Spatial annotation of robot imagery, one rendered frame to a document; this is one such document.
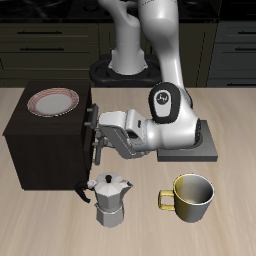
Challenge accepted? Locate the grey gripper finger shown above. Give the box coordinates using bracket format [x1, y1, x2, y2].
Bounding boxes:
[96, 127, 108, 139]
[100, 137, 114, 150]

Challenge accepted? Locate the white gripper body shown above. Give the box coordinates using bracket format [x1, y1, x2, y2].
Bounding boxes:
[97, 110, 157, 161]

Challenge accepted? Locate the dark wooden cabinet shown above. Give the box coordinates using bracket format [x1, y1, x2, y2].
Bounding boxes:
[2, 79, 98, 192]

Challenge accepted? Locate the white plate with red rim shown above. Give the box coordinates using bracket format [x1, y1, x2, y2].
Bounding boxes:
[26, 87, 81, 118]

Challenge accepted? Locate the silver moka pot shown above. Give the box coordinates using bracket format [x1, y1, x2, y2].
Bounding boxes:
[74, 171, 134, 229]

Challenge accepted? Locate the dark olive kitchen cupboard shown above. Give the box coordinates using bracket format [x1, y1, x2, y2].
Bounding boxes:
[0, 20, 218, 89]

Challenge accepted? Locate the yellow and white mug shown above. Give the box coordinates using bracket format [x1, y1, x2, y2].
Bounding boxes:
[157, 173, 216, 224]

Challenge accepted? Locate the black kitchen countertop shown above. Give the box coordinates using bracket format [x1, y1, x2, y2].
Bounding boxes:
[0, 0, 256, 24]

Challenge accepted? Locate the dark grey kitchen cupboard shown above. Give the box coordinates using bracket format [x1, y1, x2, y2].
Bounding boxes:
[206, 19, 256, 89]

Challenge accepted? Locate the grey metal drawer handle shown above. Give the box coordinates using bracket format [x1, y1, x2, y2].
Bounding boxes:
[92, 139, 103, 167]
[84, 103, 100, 128]

